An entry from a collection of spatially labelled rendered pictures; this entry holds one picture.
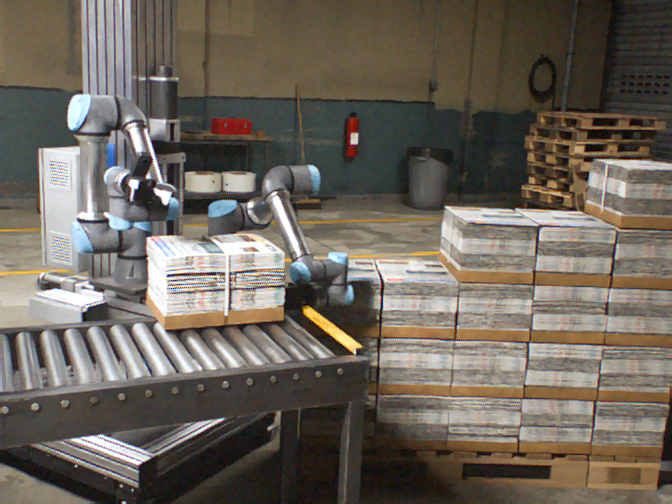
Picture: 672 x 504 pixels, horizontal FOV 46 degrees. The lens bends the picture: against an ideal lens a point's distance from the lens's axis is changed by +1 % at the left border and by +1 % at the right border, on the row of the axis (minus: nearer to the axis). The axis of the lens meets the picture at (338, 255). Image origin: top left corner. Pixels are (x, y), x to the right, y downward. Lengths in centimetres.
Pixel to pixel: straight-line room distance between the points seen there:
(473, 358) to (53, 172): 178
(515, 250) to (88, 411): 171
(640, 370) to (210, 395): 185
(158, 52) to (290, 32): 676
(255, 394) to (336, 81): 814
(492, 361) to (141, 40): 178
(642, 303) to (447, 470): 100
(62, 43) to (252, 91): 215
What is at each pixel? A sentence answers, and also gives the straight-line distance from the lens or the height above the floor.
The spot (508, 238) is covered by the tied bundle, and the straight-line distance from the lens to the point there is 304.
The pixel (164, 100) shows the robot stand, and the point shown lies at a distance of 305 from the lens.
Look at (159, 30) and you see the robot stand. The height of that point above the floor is 170.
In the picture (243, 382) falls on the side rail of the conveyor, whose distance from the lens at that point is 210.
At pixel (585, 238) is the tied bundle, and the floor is 102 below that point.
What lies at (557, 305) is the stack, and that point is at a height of 76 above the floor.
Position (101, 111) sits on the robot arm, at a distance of 276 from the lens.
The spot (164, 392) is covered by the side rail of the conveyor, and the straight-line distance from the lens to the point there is 206.
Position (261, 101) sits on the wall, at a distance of 971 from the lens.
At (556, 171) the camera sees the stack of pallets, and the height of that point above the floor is 65.
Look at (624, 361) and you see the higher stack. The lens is 331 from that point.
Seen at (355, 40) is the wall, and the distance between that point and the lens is 1016.
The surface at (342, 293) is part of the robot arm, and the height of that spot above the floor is 82.
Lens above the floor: 156
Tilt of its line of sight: 12 degrees down
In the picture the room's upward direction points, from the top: 3 degrees clockwise
